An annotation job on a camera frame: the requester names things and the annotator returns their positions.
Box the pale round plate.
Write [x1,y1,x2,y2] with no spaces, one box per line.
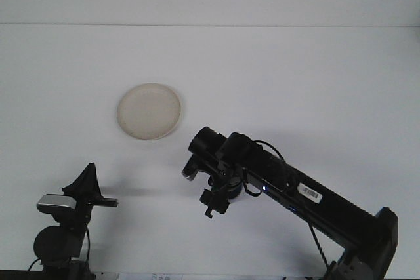
[116,82,182,141]

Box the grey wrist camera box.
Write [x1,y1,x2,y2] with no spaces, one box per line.
[182,157,198,182]
[36,194,77,214]

